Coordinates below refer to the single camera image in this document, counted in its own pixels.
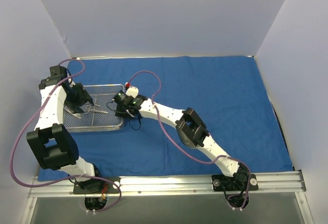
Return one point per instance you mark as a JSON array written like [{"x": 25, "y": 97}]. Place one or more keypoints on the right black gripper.
[{"x": 119, "y": 106}]

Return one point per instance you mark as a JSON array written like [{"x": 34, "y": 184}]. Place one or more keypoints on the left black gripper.
[{"x": 83, "y": 100}]

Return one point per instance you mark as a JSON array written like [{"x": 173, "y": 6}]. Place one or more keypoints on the wire mesh instrument tray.
[{"x": 96, "y": 122}]

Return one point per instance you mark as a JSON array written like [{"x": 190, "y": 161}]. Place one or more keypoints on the blue surgical wrap cloth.
[{"x": 224, "y": 96}]

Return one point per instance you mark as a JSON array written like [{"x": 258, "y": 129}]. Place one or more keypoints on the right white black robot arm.
[{"x": 191, "y": 131}]

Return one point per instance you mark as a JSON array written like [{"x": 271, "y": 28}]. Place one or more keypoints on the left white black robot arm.
[{"x": 52, "y": 144}]

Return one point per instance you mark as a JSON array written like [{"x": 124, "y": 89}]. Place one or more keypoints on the steel forceps middle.
[{"x": 93, "y": 102}]

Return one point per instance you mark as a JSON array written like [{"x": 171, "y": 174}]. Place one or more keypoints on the steel scissors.
[{"x": 89, "y": 109}]

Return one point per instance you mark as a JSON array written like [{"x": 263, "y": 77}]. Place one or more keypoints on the steel tweezers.
[{"x": 76, "y": 115}]

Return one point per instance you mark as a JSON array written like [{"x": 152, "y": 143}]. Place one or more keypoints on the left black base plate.
[{"x": 96, "y": 186}]

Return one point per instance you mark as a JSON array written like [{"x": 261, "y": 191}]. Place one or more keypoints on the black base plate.
[
  {"x": 96, "y": 186},
  {"x": 223, "y": 183}
]

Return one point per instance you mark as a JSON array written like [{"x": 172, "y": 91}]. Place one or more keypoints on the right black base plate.
[{"x": 223, "y": 183}]

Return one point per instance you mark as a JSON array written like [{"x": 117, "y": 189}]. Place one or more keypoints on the aluminium front rail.
[{"x": 278, "y": 182}]

